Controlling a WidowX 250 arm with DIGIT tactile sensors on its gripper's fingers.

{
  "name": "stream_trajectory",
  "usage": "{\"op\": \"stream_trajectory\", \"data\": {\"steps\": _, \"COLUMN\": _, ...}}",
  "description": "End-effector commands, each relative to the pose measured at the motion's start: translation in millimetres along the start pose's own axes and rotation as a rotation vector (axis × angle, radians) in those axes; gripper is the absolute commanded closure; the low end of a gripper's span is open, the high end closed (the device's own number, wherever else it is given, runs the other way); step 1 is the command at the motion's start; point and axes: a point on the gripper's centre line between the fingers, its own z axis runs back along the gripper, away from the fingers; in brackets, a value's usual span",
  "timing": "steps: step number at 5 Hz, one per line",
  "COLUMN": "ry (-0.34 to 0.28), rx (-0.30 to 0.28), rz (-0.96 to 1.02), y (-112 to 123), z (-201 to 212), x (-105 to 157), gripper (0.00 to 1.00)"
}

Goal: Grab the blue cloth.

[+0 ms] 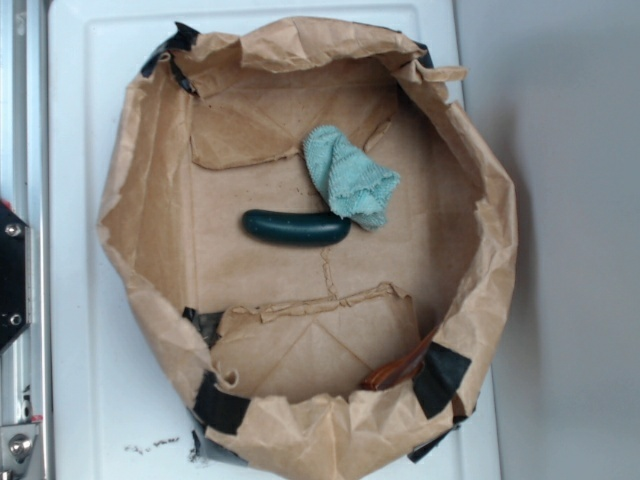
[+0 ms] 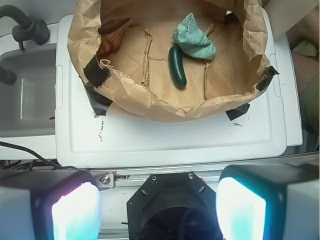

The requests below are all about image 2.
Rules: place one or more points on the orange-brown paper handle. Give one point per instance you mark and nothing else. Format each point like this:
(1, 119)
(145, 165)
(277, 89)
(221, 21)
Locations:
(112, 33)

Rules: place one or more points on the crumpled brown paper bag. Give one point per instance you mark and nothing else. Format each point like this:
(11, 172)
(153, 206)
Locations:
(140, 81)

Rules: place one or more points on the grey toy sink basin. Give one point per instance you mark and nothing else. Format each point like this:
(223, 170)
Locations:
(27, 108)

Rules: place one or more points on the dark green toy cucumber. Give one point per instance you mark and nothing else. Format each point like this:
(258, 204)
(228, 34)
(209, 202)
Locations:
(175, 61)

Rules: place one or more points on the aluminium extrusion rail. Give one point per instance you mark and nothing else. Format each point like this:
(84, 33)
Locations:
(136, 176)

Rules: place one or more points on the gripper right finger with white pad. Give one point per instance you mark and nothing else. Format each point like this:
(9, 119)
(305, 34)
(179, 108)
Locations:
(269, 202)

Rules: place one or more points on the dark grey toy faucet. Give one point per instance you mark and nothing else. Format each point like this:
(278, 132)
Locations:
(27, 28)

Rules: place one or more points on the blue-green woven cloth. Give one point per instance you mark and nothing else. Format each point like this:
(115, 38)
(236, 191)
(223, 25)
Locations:
(192, 40)

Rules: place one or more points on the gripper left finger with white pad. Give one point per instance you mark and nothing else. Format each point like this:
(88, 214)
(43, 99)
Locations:
(49, 205)

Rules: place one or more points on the black tape patch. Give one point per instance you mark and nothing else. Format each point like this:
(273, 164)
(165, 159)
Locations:
(237, 112)
(268, 74)
(98, 102)
(95, 74)

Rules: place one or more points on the black octagonal mount plate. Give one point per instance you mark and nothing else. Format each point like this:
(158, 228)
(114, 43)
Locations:
(173, 206)

